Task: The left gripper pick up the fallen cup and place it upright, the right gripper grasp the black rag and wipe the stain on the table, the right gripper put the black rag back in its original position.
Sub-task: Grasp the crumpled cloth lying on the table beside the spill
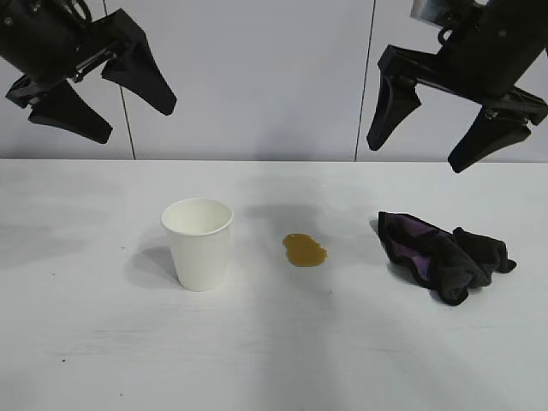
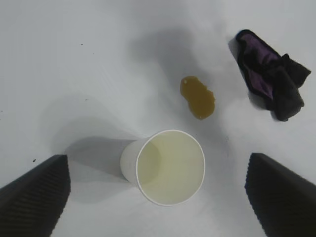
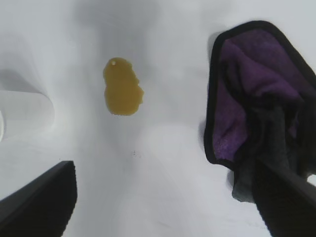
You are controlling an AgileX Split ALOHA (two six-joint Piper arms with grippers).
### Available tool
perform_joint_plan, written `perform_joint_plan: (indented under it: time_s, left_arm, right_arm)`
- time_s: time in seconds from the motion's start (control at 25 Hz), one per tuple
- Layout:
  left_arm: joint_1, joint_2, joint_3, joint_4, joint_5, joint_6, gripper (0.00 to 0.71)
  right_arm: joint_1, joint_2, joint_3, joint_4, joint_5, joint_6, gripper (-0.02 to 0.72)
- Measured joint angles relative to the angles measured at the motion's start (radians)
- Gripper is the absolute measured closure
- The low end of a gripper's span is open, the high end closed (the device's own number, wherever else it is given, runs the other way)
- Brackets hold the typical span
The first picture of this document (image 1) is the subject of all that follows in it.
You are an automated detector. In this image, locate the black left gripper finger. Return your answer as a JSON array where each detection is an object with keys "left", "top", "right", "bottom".
[
  {"left": 27, "top": 80, "right": 114, "bottom": 145},
  {"left": 100, "top": 35, "right": 178, "bottom": 116}
]

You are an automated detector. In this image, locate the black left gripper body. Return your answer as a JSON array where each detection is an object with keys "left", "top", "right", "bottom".
[{"left": 0, "top": 0, "right": 149, "bottom": 109}]

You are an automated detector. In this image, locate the black and purple cloth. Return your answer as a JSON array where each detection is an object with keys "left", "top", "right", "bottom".
[{"left": 377, "top": 210, "right": 519, "bottom": 307}]

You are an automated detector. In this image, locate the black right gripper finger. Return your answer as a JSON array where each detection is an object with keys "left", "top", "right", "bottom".
[
  {"left": 447, "top": 108, "right": 533, "bottom": 175},
  {"left": 366, "top": 75, "right": 423, "bottom": 152}
]

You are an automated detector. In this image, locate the brown liquid spill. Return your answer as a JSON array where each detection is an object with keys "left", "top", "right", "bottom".
[{"left": 282, "top": 232, "right": 330, "bottom": 270}]

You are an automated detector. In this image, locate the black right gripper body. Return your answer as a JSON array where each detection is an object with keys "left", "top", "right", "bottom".
[{"left": 378, "top": 0, "right": 548, "bottom": 126}]

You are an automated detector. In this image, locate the white paper cup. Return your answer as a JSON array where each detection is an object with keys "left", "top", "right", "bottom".
[{"left": 160, "top": 197, "right": 235, "bottom": 293}]

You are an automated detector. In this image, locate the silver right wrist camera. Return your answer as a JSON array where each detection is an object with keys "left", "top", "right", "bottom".
[{"left": 409, "top": 0, "right": 467, "bottom": 26}]

